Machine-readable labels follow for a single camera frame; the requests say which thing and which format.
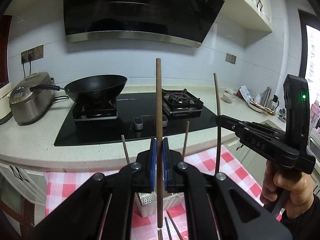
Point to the white perforated utensil basket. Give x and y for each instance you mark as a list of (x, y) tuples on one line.
[(146, 205)]

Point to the speckled stone kitchen countertop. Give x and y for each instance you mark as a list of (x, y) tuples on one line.
[(37, 142)]

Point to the black glass range hood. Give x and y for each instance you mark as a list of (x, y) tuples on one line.
[(140, 7)]

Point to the black burner grate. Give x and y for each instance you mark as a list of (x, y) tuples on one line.
[(181, 100), (95, 113)]

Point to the stainless steel thermos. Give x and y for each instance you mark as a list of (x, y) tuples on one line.
[(266, 97)]

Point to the dark framed window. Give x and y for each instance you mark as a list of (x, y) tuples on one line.
[(313, 55)]

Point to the silver pressure cooker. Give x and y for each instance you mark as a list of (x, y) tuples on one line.
[(30, 100)]

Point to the person's right forearm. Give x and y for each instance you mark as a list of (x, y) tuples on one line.
[(307, 220)]

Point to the white plate with utensils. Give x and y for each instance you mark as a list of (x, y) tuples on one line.
[(260, 108)]

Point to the black glass cooktop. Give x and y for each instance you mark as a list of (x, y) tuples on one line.
[(100, 132)]

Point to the red white checkered tablecloth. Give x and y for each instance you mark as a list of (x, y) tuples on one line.
[(75, 187)]

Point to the small patterned ceramic bowl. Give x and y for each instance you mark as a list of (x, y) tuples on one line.
[(228, 98)]

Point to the black wok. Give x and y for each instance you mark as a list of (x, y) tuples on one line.
[(97, 86)]

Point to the beige double wall switch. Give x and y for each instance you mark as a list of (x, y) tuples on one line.
[(231, 58)]

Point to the grey stove knob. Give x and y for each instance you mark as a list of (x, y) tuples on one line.
[(138, 124), (164, 122)]

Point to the red white food packet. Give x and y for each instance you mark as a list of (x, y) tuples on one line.
[(244, 93)]

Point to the wooden framed glass door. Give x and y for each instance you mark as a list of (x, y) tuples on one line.
[(5, 55)]

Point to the beige wall socket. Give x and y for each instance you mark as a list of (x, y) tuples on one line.
[(31, 54), (39, 51), (24, 57)]

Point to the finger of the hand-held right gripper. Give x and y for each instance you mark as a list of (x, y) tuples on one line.
[(230, 123), (270, 129)]

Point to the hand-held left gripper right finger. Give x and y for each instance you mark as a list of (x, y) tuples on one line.
[(165, 165)]

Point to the person's right hand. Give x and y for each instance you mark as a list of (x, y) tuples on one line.
[(297, 187)]

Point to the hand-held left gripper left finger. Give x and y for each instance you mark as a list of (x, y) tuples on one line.
[(153, 165)]

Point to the white rice cooker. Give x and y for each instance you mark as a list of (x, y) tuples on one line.
[(5, 105)]

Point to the brown wooden chopstick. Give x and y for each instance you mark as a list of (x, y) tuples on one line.
[(175, 226), (160, 235), (125, 150), (158, 92), (169, 230), (217, 92), (186, 140)]

